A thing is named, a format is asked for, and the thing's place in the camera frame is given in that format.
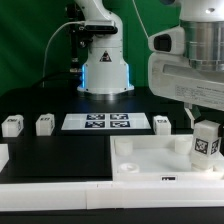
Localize white cable left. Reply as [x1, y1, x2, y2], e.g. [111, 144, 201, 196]
[42, 21, 84, 88]

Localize white cable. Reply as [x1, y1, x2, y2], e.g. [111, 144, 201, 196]
[42, 21, 84, 88]
[131, 0, 151, 41]

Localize black camera stand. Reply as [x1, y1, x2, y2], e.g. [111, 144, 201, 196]
[65, 3, 92, 75]

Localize white marker sheet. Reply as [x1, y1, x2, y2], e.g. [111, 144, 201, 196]
[62, 113, 151, 131]

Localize white fence wall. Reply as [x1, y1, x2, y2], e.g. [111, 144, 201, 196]
[0, 144, 9, 172]
[0, 181, 224, 211]

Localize white front fence wall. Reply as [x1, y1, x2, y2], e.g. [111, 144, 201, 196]
[0, 181, 224, 211]

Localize white square table top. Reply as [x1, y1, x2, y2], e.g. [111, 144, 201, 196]
[110, 135, 224, 182]

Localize white left fence wall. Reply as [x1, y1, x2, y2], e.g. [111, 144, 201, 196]
[0, 144, 9, 172]

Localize black cable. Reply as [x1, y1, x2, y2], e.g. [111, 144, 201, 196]
[31, 73, 83, 88]

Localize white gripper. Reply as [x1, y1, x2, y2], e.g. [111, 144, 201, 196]
[148, 53, 224, 127]

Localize white cable right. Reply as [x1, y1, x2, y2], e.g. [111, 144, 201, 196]
[131, 0, 151, 41]

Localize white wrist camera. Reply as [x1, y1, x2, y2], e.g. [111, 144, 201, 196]
[148, 26, 185, 55]

